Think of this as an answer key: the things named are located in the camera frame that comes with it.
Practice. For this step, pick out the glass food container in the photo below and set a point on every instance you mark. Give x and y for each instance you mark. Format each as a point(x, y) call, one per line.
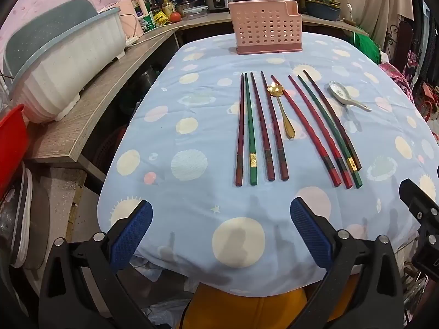
point(196, 12)

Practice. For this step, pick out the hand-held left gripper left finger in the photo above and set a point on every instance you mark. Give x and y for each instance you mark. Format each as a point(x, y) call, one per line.
point(132, 236)

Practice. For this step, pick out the stacked grey pans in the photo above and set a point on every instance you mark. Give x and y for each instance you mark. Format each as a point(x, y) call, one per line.
point(27, 219)

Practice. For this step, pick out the dark brown chopstick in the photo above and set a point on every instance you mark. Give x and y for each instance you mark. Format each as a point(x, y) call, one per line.
point(331, 120)

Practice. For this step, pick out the white ceramic spoon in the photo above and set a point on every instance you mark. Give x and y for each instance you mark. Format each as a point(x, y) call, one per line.
point(338, 89)

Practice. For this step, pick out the red plastic basin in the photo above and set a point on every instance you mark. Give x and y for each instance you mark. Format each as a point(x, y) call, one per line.
point(12, 137)

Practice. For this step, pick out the pink kitchen appliance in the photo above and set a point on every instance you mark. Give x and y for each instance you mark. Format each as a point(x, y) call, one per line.
point(132, 10)

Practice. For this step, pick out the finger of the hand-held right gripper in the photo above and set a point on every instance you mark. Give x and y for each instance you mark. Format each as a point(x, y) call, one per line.
point(420, 198)

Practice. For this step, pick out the clear plastic bag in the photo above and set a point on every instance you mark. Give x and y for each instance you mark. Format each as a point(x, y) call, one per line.
point(161, 312)

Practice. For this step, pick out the pink perforated utensil basket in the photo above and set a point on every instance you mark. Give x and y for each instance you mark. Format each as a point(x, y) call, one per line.
point(264, 27)

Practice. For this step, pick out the green bag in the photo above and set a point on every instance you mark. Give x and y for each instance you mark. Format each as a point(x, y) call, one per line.
point(367, 46)

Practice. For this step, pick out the dark red chopstick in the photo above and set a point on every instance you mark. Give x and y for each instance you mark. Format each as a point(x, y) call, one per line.
point(261, 123)
point(273, 123)
point(240, 126)

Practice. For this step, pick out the dark wooden chair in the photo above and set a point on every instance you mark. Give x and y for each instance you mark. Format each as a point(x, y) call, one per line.
point(403, 41)

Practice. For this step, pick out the yellow snack packet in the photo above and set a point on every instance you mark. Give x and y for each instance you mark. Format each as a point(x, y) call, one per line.
point(161, 17)

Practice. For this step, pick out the red tomato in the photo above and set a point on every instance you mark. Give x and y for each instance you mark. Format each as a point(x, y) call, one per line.
point(175, 16)

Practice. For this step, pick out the dark sauce bottle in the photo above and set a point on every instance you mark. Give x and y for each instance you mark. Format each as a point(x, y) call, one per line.
point(153, 1)

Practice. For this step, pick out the small steel pot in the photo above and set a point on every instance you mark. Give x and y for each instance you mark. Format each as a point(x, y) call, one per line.
point(187, 6)

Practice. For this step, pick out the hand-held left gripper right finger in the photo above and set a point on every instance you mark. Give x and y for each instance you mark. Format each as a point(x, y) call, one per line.
point(310, 236)

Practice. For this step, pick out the blue planet print tablecloth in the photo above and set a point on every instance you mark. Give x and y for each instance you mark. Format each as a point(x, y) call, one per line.
point(205, 109)

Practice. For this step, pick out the pink floral cloth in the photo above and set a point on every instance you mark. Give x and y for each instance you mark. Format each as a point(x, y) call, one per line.
point(398, 72)

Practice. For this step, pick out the green chopstick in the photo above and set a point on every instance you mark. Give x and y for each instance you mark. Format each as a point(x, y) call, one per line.
point(250, 126)
point(329, 130)

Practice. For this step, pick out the wooden counter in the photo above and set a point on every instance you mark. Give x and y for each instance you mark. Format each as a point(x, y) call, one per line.
point(103, 85)

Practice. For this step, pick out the gold flower spoon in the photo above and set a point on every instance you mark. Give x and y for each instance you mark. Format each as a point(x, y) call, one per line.
point(274, 89)

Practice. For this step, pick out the orange cloth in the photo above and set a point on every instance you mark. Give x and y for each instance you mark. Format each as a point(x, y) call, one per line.
point(247, 308)

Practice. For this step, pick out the beige curtain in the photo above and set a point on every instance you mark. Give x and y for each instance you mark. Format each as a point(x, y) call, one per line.
point(374, 3)

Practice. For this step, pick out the blue basin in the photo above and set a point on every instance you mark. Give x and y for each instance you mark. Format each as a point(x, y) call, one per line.
point(322, 12)

